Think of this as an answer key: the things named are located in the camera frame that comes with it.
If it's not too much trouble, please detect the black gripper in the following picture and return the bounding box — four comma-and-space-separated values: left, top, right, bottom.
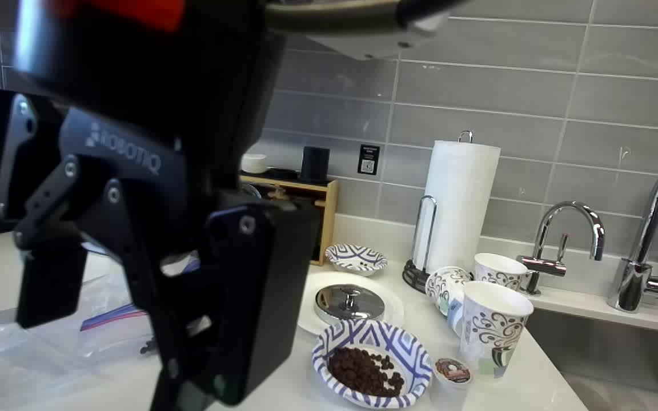
0, 93, 310, 411

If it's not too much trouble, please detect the clear zip plastic bag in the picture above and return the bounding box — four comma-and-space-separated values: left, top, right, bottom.
0, 254, 153, 410

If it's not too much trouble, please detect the small blue patterned bowl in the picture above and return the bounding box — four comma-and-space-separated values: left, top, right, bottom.
324, 245, 384, 276

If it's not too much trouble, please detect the blue white patterned bowl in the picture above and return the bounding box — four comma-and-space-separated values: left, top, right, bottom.
310, 321, 434, 411

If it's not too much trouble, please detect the white plate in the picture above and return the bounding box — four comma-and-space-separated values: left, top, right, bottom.
298, 273, 404, 337

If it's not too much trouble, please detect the silver metal lid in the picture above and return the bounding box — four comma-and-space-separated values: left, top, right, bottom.
312, 283, 386, 322

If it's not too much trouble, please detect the wooden rack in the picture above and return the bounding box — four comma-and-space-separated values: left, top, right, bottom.
240, 174, 338, 266

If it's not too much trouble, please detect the lying patterned paper cup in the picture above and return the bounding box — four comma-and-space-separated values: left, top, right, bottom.
425, 266, 473, 321

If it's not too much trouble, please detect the white paper towel roll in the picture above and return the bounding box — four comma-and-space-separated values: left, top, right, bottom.
402, 139, 501, 292

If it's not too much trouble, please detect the back patterned paper cup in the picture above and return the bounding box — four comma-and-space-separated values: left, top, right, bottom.
473, 254, 530, 292

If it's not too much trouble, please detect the front patterned paper cup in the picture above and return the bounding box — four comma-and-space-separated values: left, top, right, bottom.
459, 281, 535, 378

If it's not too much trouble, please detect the small chrome faucet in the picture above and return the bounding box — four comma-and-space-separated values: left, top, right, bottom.
518, 201, 606, 296

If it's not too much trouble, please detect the large chrome faucet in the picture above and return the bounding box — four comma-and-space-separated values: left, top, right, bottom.
606, 151, 658, 313

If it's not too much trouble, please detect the wall power outlet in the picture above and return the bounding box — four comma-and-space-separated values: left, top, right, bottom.
357, 145, 380, 177

